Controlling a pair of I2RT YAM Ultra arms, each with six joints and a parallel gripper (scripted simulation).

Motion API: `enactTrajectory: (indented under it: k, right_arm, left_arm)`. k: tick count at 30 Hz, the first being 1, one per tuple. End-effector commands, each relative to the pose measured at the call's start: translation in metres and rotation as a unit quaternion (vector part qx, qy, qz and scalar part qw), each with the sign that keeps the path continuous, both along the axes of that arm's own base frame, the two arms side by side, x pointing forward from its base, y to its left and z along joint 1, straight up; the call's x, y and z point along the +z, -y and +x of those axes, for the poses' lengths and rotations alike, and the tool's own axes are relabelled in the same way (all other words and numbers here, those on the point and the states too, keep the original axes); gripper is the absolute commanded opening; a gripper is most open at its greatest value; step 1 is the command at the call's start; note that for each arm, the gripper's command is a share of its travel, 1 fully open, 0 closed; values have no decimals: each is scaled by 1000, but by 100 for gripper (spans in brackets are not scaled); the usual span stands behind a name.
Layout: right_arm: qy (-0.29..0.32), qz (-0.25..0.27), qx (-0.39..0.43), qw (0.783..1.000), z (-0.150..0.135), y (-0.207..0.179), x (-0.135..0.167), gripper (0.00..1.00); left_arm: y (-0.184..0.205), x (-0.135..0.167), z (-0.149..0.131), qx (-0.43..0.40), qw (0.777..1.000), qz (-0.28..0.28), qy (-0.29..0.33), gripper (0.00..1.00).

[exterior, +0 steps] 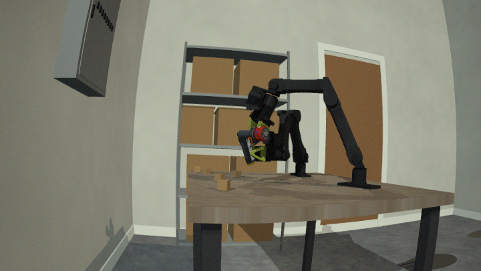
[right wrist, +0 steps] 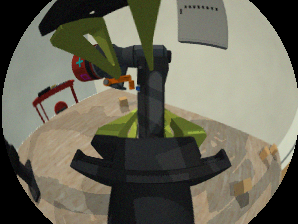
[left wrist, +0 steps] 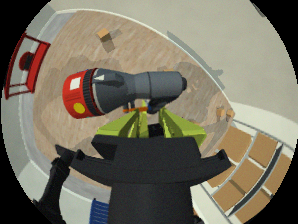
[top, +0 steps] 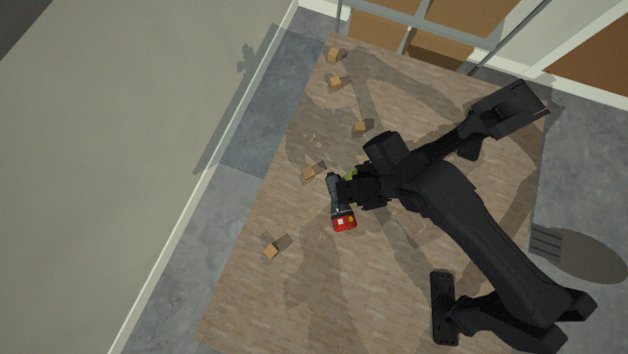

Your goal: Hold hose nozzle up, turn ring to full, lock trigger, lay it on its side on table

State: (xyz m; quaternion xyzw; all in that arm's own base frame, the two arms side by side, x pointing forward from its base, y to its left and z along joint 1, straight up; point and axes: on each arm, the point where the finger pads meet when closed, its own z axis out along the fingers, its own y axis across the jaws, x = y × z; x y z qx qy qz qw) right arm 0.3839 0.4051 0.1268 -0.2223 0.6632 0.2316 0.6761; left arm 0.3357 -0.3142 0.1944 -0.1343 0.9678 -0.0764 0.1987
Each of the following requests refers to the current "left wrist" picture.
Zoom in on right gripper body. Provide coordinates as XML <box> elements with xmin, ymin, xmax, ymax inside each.
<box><xmin>148</xmin><ymin>123</ymin><xmax>164</xmax><ymax>137</ymax></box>

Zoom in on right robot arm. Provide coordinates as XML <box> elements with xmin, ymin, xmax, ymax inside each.
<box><xmin>194</xmin><ymin>215</ymin><xmax>205</xmax><ymax>224</ymax></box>

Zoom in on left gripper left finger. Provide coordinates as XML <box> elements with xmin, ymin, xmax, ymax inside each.
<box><xmin>95</xmin><ymin>108</ymin><xmax>140</xmax><ymax>137</ymax></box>

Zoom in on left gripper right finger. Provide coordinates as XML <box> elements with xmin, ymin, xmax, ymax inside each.
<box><xmin>162</xmin><ymin>108</ymin><xmax>207</xmax><ymax>147</ymax></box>

